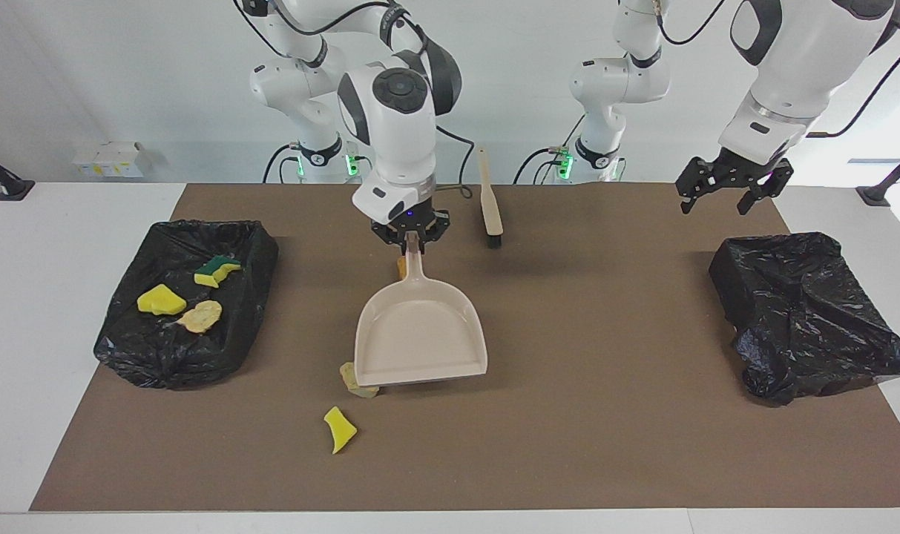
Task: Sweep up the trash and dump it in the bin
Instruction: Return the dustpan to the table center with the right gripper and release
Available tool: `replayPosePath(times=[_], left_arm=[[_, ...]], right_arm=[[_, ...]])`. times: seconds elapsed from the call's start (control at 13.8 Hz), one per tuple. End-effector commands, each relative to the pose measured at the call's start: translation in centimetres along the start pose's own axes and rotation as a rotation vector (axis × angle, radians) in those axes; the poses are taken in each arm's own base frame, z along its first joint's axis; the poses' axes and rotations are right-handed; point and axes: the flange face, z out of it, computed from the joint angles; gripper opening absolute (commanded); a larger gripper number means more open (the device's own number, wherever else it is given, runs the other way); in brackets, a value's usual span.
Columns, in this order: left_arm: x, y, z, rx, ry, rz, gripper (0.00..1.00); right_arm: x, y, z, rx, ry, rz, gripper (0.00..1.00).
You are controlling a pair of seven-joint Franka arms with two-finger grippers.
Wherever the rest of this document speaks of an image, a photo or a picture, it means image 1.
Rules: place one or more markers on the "black bag-lined trash bin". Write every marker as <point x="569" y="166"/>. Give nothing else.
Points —
<point x="798" y="319"/>
<point x="219" y="356"/>

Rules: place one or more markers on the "white cardboard box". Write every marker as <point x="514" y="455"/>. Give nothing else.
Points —
<point x="127" y="159"/>
<point x="84" y="165"/>

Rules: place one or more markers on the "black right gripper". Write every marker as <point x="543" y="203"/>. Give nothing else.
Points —
<point x="414" y="222"/>

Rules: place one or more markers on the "tan sponge chunk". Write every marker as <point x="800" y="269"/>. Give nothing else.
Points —
<point x="199" y="317"/>
<point x="347" y="374"/>

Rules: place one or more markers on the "black camera stand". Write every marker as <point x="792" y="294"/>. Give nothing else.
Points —
<point x="15" y="189"/>
<point x="876" y="194"/>

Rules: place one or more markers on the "brown oval sponge chunk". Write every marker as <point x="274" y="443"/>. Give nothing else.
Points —
<point x="401" y="268"/>

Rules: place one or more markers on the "brown table mat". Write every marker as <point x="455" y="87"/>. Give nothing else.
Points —
<point x="605" y="460"/>

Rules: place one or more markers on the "beige plastic dustpan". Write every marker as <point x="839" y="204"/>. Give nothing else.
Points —
<point x="420" y="334"/>

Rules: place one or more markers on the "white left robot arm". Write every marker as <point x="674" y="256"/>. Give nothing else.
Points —
<point x="798" y="59"/>

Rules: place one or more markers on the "yellow green-backed sponge piece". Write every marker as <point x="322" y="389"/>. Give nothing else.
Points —
<point x="206" y="279"/>

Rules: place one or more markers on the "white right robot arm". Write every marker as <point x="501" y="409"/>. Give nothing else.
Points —
<point x="390" y="133"/>

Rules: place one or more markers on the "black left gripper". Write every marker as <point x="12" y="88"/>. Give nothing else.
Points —
<point x="743" y="170"/>

